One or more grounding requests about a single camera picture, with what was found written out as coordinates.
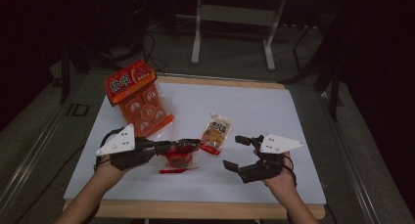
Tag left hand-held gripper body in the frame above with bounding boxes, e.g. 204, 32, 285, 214
95, 123, 159, 172

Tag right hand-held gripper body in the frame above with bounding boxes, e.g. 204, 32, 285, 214
237, 133, 305, 185

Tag clear red-edged snack packet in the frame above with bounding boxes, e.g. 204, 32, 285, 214
157, 149, 200, 175

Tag beige snack packet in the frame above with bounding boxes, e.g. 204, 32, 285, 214
199, 112, 233, 156

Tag large orange snack packet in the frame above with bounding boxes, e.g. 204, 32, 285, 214
103, 58, 175, 139

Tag person's right hand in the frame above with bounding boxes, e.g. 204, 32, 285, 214
254, 148, 298, 199

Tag person's left hand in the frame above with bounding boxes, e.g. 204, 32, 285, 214
93, 154, 133, 186

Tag white board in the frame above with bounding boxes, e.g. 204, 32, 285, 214
63, 79, 327, 205

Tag wooden table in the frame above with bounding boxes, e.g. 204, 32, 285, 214
62, 74, 327, 220

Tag black metal stand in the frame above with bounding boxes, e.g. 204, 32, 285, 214
280, 22, 346, 122
58, 37, 72, 105

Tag white metal stand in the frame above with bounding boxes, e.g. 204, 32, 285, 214
190, 0, 288, 71

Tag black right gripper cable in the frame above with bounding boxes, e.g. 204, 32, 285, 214
282, 155, 298, 188

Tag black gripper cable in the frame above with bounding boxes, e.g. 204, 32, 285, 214
93, 127, 125, 172
282, 155, 298, 188

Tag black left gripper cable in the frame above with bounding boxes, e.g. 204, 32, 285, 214
93, 127, 125, 172

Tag grey metal floor rail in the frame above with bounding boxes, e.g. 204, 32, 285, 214
319, 91, 383, 224
0, 100, 71, 215

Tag thin black floor cable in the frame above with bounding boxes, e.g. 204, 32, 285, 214
16, 145, 86, 222

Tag black floor cables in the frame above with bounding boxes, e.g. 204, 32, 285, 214
141, 29, 169, 76

